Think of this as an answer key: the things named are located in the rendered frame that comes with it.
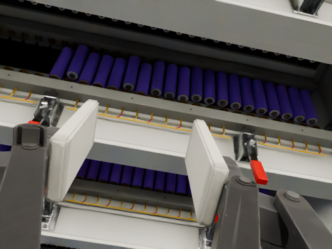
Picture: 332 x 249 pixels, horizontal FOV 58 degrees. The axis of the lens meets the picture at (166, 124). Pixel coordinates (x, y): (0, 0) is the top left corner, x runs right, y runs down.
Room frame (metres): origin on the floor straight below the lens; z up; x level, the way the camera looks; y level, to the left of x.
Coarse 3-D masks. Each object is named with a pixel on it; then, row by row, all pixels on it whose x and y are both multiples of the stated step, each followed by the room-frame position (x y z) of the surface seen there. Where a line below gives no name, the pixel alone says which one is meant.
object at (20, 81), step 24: (0, 72) 0.35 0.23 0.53; (0, 96) 0.33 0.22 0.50; (72, 96) 0.36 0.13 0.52; (96, 96) 0.36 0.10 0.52; (120, 96) 0.37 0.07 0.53; (144, 96) 0.38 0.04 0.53; (192, 120) 0.37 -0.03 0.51; (216, 120) 0.37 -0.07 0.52; (240, 120) 0.38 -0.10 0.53; (264, 120) 0.39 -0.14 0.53; (264, 144) 0.37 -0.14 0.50; (312, 144) 0.39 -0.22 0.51
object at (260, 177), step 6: (252, 144) 0.34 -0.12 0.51; (252, 150) 0.34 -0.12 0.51; (252, 156) 0.32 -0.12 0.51; (252, 162) 0.31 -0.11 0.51; (258, 162) 0.31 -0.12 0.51; (252, 168) 0.30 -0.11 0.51; (258, 168) 0.29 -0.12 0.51; (258, 174) 0.28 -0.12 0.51; (264, 174) 0.29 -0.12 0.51; (258, 180) 0.28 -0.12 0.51; (264, 180) 0.28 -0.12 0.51
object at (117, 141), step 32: (96, 32) 0.48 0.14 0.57; (128, 32) 0.48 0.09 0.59; (256, 64) 0.50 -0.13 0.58; (288, 64) 0.50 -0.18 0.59; (160, 96) 0.41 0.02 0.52; (320, 96) 0.51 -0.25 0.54; (0, 128) 0.30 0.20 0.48; (96, 128) 0.33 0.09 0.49; (128, 128) 0.34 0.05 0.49; (160, 128) 0.36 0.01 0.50; (320, 128) 0.44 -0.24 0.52; (128, 160) 0.33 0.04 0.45; (160, 160) 0.33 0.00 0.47; (288, 160) 0.36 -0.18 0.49; (320, 160) 0.38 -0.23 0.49; (320, 192) 0.35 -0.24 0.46
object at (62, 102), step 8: (0, 88) 0.35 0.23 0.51; (24, 96) 0.35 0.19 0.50; (32, 96) 0.35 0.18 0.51; (40, 96) 0.35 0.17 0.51; (64, 104) 0.35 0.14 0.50; (72, 104) 0.35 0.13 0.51; (80, 104) 0.36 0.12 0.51; (104, 112) 0.36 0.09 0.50; (112, 112) 0.36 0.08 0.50; (120, 112) 0.36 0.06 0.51; (128, 112) 0.36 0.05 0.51; (152, 120) 0.36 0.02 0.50; (160, 120) 0.37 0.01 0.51; (168, 120) 0.37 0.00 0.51; (176, 120) 0.37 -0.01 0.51; (208, 128) 0.37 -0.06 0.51; (216, 128) 0.38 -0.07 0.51; (256, 136) 0.38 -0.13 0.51; (264, 136) 0.38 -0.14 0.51; (280, 144) 0.38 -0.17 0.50; (288, 144) 0.38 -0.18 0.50; (296, 144) 0.39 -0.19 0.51; (304, 144) 0.39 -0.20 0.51; (328, 152) 0.39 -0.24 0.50
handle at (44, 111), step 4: (44, 104) 0.31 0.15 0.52; (48, 104) 0.32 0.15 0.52; (44, 108) 0.32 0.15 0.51; (48, 108) 0.32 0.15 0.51; (40, 112) 0.31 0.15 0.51; (44, 112) 0.31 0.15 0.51; (48, 112) 0.32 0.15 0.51; (36, 116) 0.30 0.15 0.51; (40, 116) 0.30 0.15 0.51; (44, 116) 0.30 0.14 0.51; (32, 120) 0.29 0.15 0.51; (36, 120) 0.29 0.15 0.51; (40, 120) 0.29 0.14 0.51
